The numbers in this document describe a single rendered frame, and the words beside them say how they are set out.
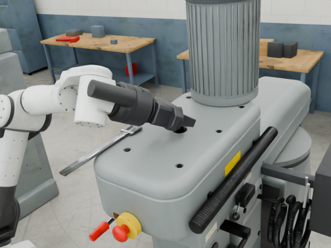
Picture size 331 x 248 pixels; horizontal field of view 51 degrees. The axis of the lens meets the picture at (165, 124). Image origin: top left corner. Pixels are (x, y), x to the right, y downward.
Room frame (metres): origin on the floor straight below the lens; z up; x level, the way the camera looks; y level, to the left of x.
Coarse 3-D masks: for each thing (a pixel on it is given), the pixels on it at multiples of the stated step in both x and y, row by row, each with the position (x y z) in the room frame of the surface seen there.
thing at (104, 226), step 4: (108, 220) 0.68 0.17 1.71; (112, 220) 0.68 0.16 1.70; (100, 224) 0.66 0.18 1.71; (104, 224) 0.66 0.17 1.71; (108, 224) 0.67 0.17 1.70; (96, 228) 0.65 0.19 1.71; (100, 228) 0.65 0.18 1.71; (104, 228) 0.65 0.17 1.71; (108, 228) 0.66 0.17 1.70; (92, 232) 0.64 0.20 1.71; (96, 232) 0.64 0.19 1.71; (100, 232) 0.64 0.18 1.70; (104, 232) 0.65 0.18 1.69; (92, 236) 0.63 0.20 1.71; (96, 236) 0.63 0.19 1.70; (92, 240) 0.63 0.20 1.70
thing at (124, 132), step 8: (128, 128) 0.80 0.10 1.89; (136, 128) 0.79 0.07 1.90; (120, 136) 0.76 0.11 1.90; (104, 144) 0.73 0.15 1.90; (112, 144) 0.73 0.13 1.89; (96, 152) 0.70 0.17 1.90; (80, 160) 0.67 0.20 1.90; (88, 160) 0.67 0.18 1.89; (64, 168) 0.64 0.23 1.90; (72, 168) 0.64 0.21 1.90
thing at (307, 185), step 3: (306, 177) 0.83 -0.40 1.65; (306, 180) 0.83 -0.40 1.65; (306, 183) 0.83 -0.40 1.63; (306, 186) 0.80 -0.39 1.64; (306, 189) 0.80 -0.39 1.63; (306, 192) 0.80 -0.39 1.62; (306, 195) 0.81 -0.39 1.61; (306, 198) 0.81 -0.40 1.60; (303, 201) 0.82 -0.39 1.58; (306, 201) 0.81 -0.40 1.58; (303, 204) 0.82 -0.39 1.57; (303, 207) 0.82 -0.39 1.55; (309, 207) 0.84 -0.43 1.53; (309, 210) 0.87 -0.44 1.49; (306, 216) 0.86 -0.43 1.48
